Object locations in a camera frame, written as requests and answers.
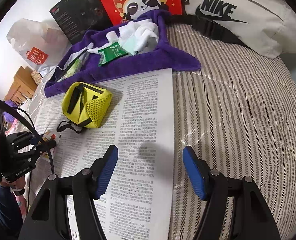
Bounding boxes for yellow mesh pouch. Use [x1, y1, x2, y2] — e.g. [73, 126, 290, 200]
[57, 82, 113, 134]

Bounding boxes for white mesh drawstring pouch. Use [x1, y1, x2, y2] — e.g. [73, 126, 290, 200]
[57, 42, 94, 70]

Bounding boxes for green tissue pack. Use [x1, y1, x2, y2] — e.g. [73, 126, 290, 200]
[58, 59, 83, 82]

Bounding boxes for green wet wipe packet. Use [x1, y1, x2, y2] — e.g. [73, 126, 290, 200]
[98, 42, 128, 66]

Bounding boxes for white paper towel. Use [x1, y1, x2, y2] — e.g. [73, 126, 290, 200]
[87, 21, 151, 54]

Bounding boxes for person's left hand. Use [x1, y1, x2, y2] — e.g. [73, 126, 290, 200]
[0, 177, 26, 191]

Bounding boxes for newspaper sheet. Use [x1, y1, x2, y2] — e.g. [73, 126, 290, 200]
[25, 68, 176, 240]

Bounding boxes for patterned book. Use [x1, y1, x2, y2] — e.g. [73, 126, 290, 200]
[31, 70, 43, 85]

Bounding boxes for striped quilt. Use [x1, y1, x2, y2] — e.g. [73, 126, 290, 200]
[25, 23, 296, 240]

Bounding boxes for white Miniso plastic bag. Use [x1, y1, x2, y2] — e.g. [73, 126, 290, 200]
[6, 18, 71, 76]

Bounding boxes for purple towel tray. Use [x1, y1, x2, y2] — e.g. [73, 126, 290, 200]
[44, 9, 202, 98]

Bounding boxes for black headset box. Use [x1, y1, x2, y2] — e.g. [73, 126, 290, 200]
[50, 0, 113, 45]

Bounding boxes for white Nike waist bag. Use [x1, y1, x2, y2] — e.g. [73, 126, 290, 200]
[171, 0, 296, 59]

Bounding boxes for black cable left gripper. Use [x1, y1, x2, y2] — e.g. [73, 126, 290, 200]
[12, 106, 36, 210]

